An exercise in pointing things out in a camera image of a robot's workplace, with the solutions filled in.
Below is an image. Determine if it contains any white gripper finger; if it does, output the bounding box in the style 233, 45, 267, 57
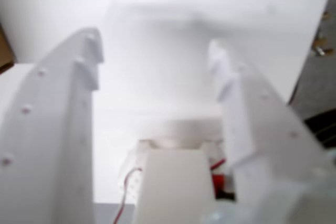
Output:
0, 27, 105, 224
208, 38, 336, 224

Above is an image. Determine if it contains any brown cardboard box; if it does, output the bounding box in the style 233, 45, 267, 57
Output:
0, 22, 17, 75

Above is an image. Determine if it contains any dark chair base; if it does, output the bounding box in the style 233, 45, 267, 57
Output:
304, 108, 336, 148

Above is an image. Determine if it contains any red white servo cable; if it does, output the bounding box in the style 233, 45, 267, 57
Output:
114, 167, 142, 224

